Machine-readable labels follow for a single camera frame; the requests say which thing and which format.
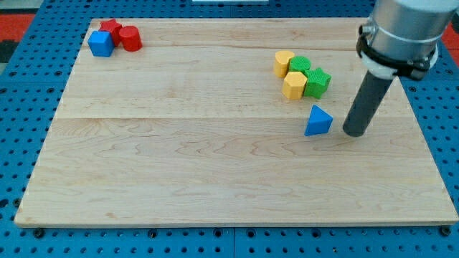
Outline blue triangle block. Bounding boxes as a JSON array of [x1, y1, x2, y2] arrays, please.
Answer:
[[304, 105, 333, 136]]

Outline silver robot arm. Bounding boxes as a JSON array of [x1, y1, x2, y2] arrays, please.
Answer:
[[356, 0, 458, 80]]

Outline light wooden board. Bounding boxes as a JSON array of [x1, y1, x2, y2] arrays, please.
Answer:
[[14, 18, 458, 229]]

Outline yellow hexagon block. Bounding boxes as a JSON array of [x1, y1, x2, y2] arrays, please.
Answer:
[[282, 72, 308, 100]]

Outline yellow heart block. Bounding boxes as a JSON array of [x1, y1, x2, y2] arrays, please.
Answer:
[[273, 50, 295, 78]]

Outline green cylinder block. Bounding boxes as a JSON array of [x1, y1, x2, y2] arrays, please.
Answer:
[[288, 56, 311, 73]]

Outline green star block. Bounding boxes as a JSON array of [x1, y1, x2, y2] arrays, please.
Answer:
[[303, 67, 332, 99]]

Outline red cylinder block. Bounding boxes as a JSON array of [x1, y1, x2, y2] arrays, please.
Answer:
[[119, 26, 143, 52]]

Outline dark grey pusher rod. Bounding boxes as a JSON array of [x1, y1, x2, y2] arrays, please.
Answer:
[[342, 72, 392, 137]]

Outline blue cube block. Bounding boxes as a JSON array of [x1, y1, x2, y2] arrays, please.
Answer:
[[87, 31, 115, 57]]

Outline red star block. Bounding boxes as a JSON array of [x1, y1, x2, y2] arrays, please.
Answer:
[[99, 19, 123, 47]]

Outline black cable clamp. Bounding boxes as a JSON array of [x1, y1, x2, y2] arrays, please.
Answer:
[[356, 22, 438, 81]]

